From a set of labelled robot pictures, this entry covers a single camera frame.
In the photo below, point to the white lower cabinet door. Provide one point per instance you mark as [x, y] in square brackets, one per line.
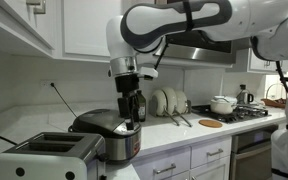
[179, 176]
[214, 171]

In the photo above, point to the black gas stove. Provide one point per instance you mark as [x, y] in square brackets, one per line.
[244, 115]

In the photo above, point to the white drawer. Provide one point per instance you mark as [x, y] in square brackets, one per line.
[200, 148]
[170, 156]

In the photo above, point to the stainless steel oven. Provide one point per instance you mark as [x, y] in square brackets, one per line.
[250, 160]

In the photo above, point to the black steel rice cooker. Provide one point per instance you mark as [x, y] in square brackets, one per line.
[97, 123]

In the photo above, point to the white lidded pot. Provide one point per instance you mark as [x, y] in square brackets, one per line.
[222, 106]

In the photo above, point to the white small wall cabinet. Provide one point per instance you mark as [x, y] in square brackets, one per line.
[259, 66]

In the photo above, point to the cream frying pan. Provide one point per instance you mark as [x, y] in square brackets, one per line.
[171, 98]
[157, 103]

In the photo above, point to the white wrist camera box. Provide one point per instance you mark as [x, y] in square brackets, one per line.
[148, 72]

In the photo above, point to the round cork trivet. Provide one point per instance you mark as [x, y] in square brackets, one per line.
[210, 123]

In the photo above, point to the white single cabinet door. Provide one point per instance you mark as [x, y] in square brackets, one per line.
[84, 26]

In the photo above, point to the white wall outlet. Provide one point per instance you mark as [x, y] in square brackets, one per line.
[45, 83]

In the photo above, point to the black toaster lever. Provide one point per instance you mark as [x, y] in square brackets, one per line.
[103, 157]

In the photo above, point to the brown wooden tray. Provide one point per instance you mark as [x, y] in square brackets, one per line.
[272, 103]

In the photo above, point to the steel kettle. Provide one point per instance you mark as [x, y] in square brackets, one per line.
[243, 96]

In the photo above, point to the dark green oil bottle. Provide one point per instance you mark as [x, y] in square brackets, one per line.
[142, 106]

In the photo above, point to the white upper wall cabinet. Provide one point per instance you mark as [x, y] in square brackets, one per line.
[14, 23]

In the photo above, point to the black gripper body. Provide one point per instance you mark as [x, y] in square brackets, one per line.
[127, 85]

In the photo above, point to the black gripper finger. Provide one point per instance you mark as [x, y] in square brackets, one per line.
[126, 113]
[136, 114]

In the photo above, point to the white two-slot toaster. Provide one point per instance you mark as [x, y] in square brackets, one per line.
[50, 160]

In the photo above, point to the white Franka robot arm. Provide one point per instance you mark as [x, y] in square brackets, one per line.
[157, 16]

